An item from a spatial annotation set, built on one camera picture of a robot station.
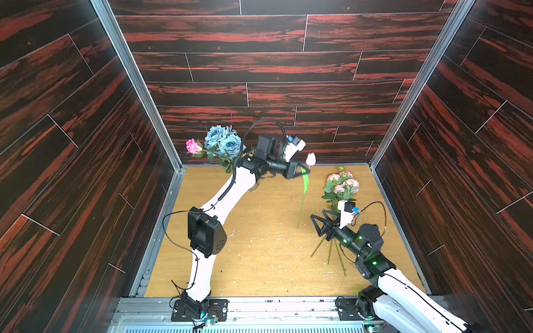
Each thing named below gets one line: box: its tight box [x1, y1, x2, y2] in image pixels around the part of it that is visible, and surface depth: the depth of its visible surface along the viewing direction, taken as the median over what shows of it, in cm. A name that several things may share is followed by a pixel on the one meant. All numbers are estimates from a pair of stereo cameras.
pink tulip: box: [297, 151, 317, 229], surface depth 75 cm
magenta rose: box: [185, 138, 202, 155], surface depth 75 cm
